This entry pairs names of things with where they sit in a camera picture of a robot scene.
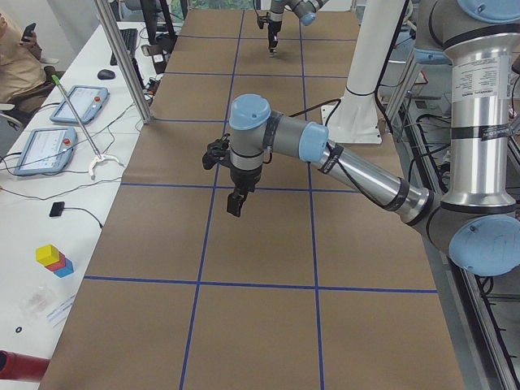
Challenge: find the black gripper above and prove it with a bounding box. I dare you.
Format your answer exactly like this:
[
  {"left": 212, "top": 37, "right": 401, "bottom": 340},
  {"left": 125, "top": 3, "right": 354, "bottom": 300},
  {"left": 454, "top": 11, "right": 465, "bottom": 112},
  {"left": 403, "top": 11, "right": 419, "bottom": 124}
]
[
  {"left": 267, "top": 19, "right": 282, "bottom": 52},
  {"left": 227, "top": 166, "right": 261, "bottom": 218}
]

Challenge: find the black keyboard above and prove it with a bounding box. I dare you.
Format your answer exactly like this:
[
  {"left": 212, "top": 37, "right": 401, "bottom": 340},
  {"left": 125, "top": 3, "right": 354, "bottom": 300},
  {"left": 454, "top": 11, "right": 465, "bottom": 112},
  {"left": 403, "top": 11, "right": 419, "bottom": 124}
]
[{"left": 119, "top": 28, "right": 138, "bottom": 59}]

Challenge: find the black computer mouse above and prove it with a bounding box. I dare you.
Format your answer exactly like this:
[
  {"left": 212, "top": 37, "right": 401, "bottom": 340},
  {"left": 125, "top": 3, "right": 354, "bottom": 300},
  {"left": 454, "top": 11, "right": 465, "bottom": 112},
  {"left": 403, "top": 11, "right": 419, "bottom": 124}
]
[{"left": 97, "top": 69, "right": 115, "bottom": 80}]

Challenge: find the upper blue teach pendant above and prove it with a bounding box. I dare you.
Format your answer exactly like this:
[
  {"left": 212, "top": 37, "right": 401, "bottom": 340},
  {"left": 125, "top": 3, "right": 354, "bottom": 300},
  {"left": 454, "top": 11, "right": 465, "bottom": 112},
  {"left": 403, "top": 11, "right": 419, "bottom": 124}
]
[{"left": 50, "top": 85, "right": 110, "bottom": 125}]

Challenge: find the blue teach pendant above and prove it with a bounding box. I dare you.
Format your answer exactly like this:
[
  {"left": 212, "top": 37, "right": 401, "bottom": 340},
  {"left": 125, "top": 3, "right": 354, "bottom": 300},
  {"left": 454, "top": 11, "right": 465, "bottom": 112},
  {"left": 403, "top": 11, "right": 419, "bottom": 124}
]
[
  {"left": 50, "top": 85, "right": 110, "bottom": 125},
  {"left": 13, "top": 127, "right": 77, "bottom": 176}
]

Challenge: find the small black box device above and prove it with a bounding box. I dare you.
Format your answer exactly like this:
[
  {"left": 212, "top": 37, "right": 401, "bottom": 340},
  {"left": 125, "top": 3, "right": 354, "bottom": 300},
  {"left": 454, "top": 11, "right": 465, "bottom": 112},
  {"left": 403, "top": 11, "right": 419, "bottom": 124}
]
[{"left": 49, "top": 201, "right": 65, "bottom": 218}]

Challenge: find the blue cube block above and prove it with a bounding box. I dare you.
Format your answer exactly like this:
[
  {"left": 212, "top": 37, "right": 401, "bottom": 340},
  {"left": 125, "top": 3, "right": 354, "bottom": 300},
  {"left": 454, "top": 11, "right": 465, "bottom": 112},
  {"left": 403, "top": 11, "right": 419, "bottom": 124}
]
[{"left": 53, "top": 258, "right": 74, "bottom": 278}]

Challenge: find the red cube block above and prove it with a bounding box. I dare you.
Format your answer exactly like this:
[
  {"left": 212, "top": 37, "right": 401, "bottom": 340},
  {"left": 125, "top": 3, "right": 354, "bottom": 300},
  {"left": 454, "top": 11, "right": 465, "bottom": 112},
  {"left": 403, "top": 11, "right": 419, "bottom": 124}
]
[{"left": 45, "top": 253, "right": 67, "bottom": 272}]

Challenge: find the lower blue teach pendant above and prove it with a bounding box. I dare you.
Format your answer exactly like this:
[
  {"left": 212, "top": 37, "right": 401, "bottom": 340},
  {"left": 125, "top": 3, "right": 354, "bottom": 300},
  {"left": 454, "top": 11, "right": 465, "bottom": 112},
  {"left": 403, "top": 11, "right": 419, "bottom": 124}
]
[{"left": 13, "top": 127, "right": 77, "bottom": 176}]

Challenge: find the yellow cube block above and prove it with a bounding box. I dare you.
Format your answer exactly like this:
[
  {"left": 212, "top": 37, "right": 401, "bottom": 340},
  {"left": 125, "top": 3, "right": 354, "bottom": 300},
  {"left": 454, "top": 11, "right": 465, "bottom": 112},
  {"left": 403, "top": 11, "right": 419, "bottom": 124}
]
[{"left": 36, "top": 245, "right": 60, "bottom": 267}]

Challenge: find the clear plastic bag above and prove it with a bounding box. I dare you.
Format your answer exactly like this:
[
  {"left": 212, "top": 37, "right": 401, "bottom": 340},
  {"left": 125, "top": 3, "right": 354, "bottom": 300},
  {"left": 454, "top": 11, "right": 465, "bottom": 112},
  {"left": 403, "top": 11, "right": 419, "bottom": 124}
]
[{"left": 19, "top": 285, "right": 56, "bottom": 322}]

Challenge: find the seated person beige shirt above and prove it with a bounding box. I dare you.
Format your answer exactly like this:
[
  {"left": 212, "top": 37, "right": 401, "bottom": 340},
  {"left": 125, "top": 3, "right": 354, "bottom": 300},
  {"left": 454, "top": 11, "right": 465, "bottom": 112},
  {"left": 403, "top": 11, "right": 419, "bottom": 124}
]
[{"left": 1, "top": 11, "right": 50, "bottom": 115}]

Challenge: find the black smartphone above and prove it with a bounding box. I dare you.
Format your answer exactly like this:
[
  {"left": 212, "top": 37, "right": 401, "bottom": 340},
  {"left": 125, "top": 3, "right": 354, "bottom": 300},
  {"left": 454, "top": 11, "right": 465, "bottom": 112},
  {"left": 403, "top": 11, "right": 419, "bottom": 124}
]
[{"left": 21, "top": 23, "right": 37, "bottom": 42}]

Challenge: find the red cylinder bottle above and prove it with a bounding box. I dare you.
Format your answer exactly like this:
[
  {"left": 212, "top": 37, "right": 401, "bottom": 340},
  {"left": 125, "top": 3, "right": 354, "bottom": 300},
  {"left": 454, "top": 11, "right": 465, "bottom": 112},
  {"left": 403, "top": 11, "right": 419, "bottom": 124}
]
[{"left": 1, "top": 350, "right": 50, "bottom": 383}]

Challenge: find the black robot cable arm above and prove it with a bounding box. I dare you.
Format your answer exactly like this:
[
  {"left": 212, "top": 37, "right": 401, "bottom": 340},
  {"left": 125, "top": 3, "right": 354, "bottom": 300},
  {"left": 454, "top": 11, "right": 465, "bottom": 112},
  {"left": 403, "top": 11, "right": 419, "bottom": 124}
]
[{"left": 263, "top": 97, "right": 391, "bottom": 204}]

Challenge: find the reach grabber stick green handle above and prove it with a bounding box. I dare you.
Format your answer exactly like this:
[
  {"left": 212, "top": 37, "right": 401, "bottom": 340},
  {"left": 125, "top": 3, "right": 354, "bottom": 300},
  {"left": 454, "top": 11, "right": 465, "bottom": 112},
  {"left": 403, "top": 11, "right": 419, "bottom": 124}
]
[{"left": 51, "top": 75, "right": 124, "bottom": 180}]

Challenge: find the aluminium frame post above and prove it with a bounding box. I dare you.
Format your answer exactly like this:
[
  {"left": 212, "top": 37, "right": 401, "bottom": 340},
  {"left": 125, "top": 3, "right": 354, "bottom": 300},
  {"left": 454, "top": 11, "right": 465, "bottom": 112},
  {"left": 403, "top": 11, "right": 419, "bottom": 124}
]
[{"left": 93, "top": 0, "right": 152, "bottom": 124}]

